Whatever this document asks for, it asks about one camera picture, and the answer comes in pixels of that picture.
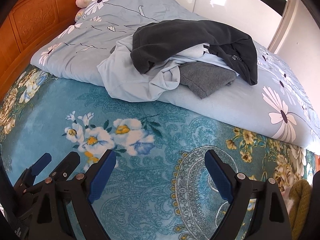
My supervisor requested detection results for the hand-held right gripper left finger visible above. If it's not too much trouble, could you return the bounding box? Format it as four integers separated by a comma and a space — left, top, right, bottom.
31, 149, 117, 240

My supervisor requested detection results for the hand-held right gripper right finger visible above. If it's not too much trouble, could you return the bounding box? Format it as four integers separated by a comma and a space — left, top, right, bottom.
204, 149, 293, 240

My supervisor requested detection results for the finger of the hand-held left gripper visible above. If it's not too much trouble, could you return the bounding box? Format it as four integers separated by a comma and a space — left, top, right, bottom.
21, 153, 52, 183
49, 151, 81, 182

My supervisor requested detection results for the dark grey fleece jacket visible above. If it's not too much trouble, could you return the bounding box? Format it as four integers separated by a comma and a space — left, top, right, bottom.
130, 19, 258, 85

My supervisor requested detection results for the teal floral blanket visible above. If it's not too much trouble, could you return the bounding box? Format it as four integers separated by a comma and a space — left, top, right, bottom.
0, 64, 317, 240

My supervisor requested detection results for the mustard yellow cloth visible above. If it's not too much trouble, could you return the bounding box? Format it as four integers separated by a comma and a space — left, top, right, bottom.
287, 179, 313, 240

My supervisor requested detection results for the grey knit garment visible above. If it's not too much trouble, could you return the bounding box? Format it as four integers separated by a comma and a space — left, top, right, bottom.
179, 62, 238, 99

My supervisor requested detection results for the grey daisy pillow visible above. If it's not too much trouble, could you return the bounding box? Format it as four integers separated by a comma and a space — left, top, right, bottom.
30, 0, 320, 150

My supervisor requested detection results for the light blue shirt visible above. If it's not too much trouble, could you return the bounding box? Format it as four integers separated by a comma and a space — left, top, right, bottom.
97, 34, 238, 103

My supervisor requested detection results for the white garment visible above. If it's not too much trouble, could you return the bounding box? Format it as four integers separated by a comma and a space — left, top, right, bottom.
172, 44, 210, 58

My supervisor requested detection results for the orange wooden headboard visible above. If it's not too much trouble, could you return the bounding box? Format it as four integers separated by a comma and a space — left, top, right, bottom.
0, 0, 107, 100

